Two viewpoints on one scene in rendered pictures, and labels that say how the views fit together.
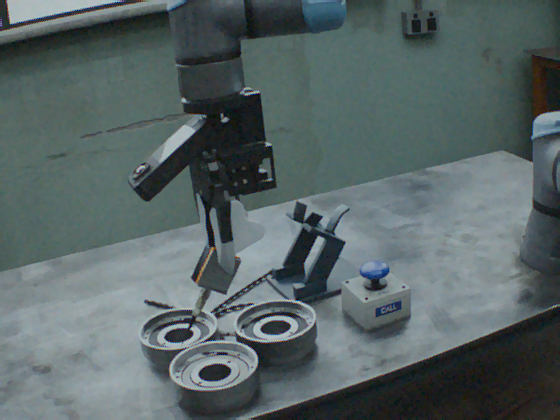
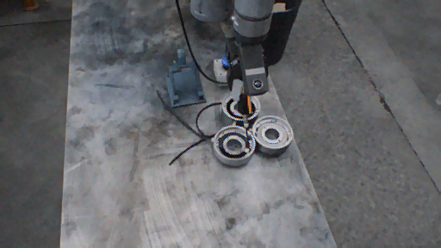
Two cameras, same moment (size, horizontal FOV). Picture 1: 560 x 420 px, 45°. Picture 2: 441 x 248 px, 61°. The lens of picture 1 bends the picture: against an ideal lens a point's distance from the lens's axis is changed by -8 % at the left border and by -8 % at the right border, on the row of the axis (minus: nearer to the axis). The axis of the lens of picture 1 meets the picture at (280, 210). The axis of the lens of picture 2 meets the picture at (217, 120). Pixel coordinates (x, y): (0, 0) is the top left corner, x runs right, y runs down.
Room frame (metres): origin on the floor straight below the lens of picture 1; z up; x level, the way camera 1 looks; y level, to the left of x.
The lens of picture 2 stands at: (0.80, 0.70, 1.63)
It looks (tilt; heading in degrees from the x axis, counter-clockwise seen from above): 52 degrees down; 275
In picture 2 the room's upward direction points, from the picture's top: 4 degrees clockwise
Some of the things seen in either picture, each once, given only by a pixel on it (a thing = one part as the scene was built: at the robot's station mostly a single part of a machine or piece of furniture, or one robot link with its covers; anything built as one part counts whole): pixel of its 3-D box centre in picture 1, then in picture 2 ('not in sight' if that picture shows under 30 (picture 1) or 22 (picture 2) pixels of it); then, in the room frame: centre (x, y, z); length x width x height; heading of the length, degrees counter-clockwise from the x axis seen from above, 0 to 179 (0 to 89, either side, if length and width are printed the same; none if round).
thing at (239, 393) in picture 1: (215, 378); (271, 136); (0.71, 0.10, 0.82); 0.10 x 0.10 x 0.04
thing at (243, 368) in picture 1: (216, 378); (271, 136); (0.71, 0.10, 0.82); 0.08 x 0.08 x 0.02
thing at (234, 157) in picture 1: (225, 144); (246, 47); (0.80, 0.05, 1.07); 0.09 x 0.08 x 0.12; 112
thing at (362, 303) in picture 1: (379, 297); (226, 70); (0.85, -0.12, 0.82); 0.08 x 0.07 x 0.05; 109
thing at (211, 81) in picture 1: (209, 78); (251, 20); (0.80, 0.06, 1.15); 0.08 x 0.08 x 0.05
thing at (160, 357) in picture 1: (180, 340); (233, 146); (0.80, 0.15, 0.82); 0.10 x 0.10 x 0.04
